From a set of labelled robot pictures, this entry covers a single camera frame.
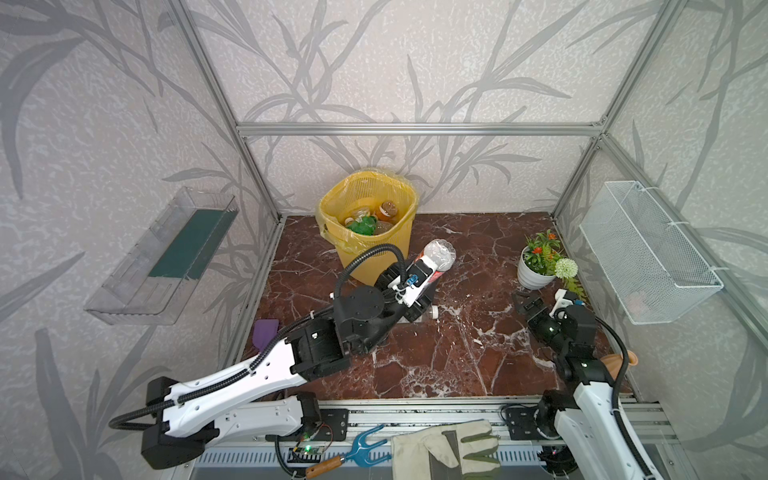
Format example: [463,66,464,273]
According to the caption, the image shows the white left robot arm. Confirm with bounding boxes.
[108,239,456,470]

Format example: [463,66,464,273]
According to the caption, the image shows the yellow ribbed plastic bin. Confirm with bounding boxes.
[316,172,420,287]

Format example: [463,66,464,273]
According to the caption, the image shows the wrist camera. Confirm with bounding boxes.
[549,289,585,318]
[388,258,431,306]

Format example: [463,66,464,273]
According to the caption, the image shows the potted plant red flowers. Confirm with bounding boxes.
[517,229,587,302]

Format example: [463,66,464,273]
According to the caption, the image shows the green plastic bottle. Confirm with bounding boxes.
[346,216,378,236]

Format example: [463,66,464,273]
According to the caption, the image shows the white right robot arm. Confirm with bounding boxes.
[513,289,663,479]

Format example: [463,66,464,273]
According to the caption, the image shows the clear wall shelf green mat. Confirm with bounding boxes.
[84,187,239,326]

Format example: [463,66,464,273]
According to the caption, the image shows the green circuit board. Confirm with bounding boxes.
[287,445,327,464]

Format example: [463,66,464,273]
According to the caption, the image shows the yellow bin liner bag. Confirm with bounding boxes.
[315,169,420,263]

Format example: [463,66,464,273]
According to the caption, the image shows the small terracotta vase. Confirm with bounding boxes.
[601,351,638,379]

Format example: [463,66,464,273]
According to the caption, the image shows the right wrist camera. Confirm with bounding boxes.
[549,289,585,318]

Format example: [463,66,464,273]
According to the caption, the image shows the white green work glove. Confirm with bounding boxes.
[391,420,501,479]

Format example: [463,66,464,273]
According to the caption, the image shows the brown tea bottle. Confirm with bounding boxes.
[375,200,399,224]

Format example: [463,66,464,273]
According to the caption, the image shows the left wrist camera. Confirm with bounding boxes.
[388,258,431,306]

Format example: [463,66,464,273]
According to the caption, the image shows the white wire mesh basket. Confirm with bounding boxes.
[580,181,724,325]

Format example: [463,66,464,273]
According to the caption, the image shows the clear bottle red label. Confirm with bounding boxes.
[420,239,456,283]

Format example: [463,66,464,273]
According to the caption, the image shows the blue garden hand fork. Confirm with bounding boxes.
[305,424,392,479]

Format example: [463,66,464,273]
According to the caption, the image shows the purple sponge block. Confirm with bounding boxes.
[251,319,280,351]

